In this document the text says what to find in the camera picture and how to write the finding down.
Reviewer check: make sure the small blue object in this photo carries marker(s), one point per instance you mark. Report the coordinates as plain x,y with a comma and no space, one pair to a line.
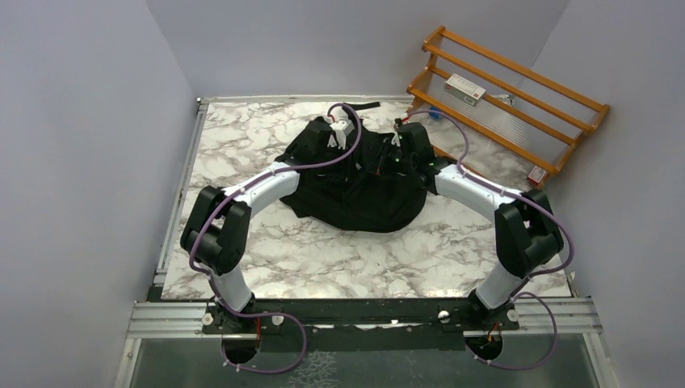
434,114

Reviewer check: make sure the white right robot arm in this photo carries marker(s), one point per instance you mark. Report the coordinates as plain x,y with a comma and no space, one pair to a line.
526,236

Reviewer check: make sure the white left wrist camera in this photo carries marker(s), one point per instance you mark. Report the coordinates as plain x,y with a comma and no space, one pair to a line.
340,129

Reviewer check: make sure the orange wooden shelf rack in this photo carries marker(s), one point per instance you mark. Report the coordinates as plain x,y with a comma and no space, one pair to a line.
540,121

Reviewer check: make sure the black student bag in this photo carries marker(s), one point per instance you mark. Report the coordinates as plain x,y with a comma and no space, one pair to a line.
351,197

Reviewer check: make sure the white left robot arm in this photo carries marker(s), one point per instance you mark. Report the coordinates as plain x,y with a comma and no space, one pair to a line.
217,229

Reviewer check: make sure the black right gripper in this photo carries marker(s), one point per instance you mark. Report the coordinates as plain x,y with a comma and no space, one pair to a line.
388,147

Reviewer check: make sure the small red white box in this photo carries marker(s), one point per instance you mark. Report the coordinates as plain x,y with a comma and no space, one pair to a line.
537,175

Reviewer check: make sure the black metal base rail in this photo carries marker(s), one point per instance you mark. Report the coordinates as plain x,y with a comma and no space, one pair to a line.
334,325

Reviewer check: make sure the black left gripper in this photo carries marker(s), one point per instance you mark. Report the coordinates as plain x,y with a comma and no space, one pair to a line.
340,152

